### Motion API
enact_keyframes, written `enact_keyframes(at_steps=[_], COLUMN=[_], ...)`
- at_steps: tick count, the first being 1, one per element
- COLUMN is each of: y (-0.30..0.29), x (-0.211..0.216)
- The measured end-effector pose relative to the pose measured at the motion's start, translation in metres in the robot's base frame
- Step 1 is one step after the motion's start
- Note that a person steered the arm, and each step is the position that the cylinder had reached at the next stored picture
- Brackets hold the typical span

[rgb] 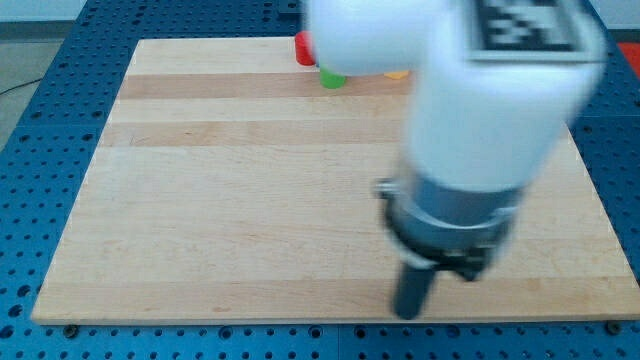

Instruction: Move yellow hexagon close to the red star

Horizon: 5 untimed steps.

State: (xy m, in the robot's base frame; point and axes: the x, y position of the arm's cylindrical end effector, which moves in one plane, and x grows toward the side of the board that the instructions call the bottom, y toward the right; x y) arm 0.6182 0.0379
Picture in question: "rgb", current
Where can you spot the grey end effector flange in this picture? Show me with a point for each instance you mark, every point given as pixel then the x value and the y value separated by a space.
pixel 438 227

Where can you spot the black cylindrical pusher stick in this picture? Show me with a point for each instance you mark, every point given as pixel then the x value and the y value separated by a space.
pixel 412 287

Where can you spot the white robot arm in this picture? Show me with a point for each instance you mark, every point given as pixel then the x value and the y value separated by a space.
pixel 495 82

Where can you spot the yellow hexagon block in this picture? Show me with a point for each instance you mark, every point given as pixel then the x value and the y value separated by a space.
pixel 397 75

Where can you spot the green block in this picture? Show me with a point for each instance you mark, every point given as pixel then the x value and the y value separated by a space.
pixel 331 80

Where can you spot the black white fiducial tag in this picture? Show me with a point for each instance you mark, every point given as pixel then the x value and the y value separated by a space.
pixel 532 31

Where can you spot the wooden board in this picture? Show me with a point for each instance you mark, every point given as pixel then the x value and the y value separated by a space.
pixel 229 186

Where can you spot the red block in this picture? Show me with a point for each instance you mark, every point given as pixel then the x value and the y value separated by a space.
pixel 303 48

